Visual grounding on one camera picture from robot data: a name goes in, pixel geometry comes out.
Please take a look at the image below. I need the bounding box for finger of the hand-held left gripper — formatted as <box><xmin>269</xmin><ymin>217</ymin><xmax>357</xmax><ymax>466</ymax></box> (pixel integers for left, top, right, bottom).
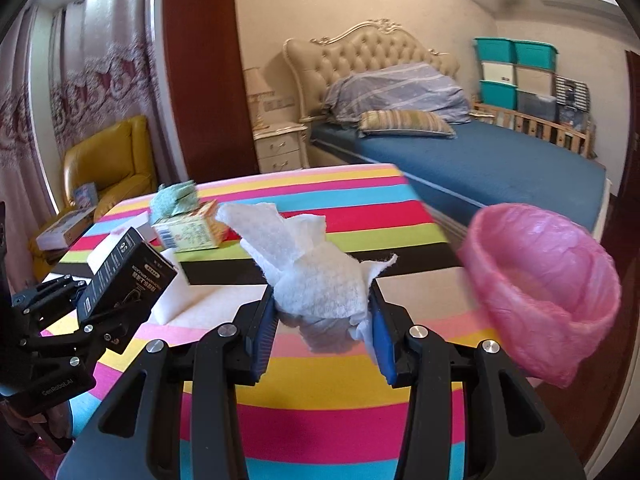
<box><xmin>12</xmin><ymin>274</ymin><xmax>88</xmax><ymax>331</ymax></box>
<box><xmin>20</xmin><ymin>310</ymin><xmax>143</xmax><ymax>363</ymax></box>

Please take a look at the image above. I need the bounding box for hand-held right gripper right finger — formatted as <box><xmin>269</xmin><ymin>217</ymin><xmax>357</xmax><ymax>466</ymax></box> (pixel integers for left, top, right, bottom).
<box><xmin>372</xmin><ymin>287</ymin><xmax>586</xmax><ymax>480</ymax></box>

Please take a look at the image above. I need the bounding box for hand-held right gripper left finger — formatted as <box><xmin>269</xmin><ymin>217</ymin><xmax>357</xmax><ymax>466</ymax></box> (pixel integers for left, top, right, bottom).
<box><xmin>65</xmin><ymin>300</ymin><xmax>279</xmax><ymax>480</ymax></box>

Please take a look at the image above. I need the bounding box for black cardboard box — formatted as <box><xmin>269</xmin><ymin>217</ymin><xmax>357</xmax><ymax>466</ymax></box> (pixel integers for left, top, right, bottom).
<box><xmin>77</xmin><ymin>227</ymin><xmax>178</xmax><ymax>353</ymax></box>

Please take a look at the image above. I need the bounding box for white box with pink print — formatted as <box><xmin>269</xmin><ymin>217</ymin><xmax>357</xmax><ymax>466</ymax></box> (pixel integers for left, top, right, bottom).
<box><xmin>87</xmin><ymin>215</ymin><xmax>161</xmax><ymax>276</ymax></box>

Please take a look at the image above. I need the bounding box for white paper towel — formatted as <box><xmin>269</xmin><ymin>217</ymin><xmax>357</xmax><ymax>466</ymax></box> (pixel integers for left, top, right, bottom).
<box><xmin>215</xmin><ymin>202</ymin><xmax>398</xmax><ymax>356</ymax></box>

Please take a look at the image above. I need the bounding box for beige orange paper carton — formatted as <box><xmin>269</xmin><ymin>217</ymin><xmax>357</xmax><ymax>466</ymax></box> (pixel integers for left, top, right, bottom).
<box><xmin>151</xmin><ymin>200</ymin><xmax>231</xmax><ymax>252</ymax></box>

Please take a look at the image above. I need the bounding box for pink plastic trash bag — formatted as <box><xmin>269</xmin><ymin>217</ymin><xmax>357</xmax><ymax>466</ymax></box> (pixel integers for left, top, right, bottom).
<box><xmin>457</xmin><ymin>203</ymin><xmax>623</xmax><ymax>388</ymax></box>

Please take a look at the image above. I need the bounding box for flat white cardboard box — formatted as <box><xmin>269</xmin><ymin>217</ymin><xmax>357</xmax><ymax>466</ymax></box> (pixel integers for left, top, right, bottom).
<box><xmin>36</xmin><ymin>207</ymin><xmax>96</xmax><ymax>251</ymax></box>

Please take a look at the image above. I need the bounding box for small colourful upright box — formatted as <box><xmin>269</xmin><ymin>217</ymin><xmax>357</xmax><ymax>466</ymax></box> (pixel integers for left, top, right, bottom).
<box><xmin>72</xmin><ymin>182</ymin><xmax>98</xmax><ymax>208</ymax></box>

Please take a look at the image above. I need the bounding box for striped colourful tablecloth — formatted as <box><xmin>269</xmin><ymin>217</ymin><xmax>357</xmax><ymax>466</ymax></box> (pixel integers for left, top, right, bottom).
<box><xmin>40</xmin><ymin>162</ymin><xmax>506</xmax><ymax>480</ymax></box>

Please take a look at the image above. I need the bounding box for yellow leather armchair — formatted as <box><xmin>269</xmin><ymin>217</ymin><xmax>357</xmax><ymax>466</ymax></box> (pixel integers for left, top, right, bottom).
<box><xmin>30</xmin><ymin>115</ymin><xmax>158</xmax><ymax>261</ymax></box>

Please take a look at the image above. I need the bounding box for teal wavy patterned cloth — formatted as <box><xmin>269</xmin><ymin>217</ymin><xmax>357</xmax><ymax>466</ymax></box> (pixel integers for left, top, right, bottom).
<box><xmin>150</xmin><ymin>180</ymin><xmax>198</xmax><ymax>221</ymax></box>

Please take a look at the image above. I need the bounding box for bed with blue sheet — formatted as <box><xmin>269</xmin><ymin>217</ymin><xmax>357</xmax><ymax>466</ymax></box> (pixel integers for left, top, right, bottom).
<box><xmin>310</xmin><ymin>122</ymin><xmax>608</xmax><ymax>241</ymax></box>

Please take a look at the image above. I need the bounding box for white nightstand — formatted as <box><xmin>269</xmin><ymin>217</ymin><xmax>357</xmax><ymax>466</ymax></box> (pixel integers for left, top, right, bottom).
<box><xmin>252</xmin><ymin>122</ymin><xmax>308</xmax><ymax>173</ymax></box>

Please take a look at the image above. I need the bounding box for striped gold pillow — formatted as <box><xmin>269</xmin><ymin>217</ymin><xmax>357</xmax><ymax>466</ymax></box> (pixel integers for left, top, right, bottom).
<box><xmin>357</xmin><ymin>110</ymin><xmax>456</xmax><ymax>138</ymax></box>

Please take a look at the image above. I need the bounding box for pink lace curtain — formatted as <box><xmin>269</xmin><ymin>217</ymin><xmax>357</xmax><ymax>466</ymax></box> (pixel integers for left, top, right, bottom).
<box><xmin>0</xmin><ymin>0</ymin><xmax>166</xmax><ymax>221</ymax></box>

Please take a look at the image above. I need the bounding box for grey striped duvet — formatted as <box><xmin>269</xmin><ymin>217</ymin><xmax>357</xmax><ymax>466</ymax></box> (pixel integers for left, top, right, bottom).
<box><xmin>322</xmin><ymin>62</ymin><xmax>473</xmax><ymax>126</ymax></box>

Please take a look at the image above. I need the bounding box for beige table lamp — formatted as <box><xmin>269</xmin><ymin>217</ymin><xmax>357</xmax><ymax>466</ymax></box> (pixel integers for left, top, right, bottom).
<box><xmin>243</xmin><ymin>67</ymin><xmax>276</xmax><ymax>128</ymax></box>

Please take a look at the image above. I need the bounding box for teal storage box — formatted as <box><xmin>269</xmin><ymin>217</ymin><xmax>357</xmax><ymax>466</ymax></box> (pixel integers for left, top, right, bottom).
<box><xmin>480</xmin><ymin>80</ymin><xmax>518</xmax><ymax>108</ymax></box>
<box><xmin>514</xmin><ymin>40</ymin><xmax>557</xmax><ymax>72</ymax></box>
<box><xmin>474</xmin><ymin>37</ymin><xmax>516</xmax><ymax>63</ymax></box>

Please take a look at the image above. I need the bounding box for red brown wooden panel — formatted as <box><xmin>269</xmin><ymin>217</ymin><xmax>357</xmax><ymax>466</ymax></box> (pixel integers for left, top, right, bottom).
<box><xmin>162</xmin><ymin>0</ymin><xmax>261</xmax><ymax>183</ymax></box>

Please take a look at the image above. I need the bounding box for grey clear storage box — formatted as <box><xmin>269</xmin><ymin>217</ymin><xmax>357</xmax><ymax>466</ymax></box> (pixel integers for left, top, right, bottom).
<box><xmin>516</xmin><ymin>90</ymin><xmax>558</xmax><ymax>121</ymax></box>

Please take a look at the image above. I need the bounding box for dark wooden door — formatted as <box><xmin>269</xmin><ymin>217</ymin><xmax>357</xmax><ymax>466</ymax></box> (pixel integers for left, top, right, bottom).
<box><xmin>620</xmin><ymin>130</ymin><xmax>640</xmax><ymax>261</ymax></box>

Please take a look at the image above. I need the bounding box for beige tufted headboard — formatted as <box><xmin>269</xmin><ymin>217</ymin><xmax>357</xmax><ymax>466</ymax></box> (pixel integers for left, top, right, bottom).
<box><xmin>282</xmin><ymin>19</ymin><xmax>461</xmax><ymax>126</ymax></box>

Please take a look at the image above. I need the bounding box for white storage box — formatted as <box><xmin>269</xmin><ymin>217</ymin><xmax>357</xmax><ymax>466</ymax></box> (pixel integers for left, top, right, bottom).
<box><xmin>481</xmin><ymin>61</ymin><xmax>518</xmax><ymax>83</ymax></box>

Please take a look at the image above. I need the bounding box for beige storage box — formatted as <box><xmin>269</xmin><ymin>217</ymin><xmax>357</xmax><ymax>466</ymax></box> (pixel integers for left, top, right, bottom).
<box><xmin>515</xmin><ymin>66</ymin><xmax>555</xmax><ymax>93</ymax></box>

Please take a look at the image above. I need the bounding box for black white checked bag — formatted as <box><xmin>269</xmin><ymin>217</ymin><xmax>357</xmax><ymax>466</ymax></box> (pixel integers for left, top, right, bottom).
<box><xmin>554</xmin><ymin>76</ymin><xmax>591</xmax><ymax>126</ymax></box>

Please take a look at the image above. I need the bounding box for wooden crib rail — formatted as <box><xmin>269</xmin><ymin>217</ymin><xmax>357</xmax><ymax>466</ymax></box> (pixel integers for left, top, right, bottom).
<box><xmin>472</xmin><ymin>101</ymin><xmax>598</xmax><ymax>158</ymax></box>

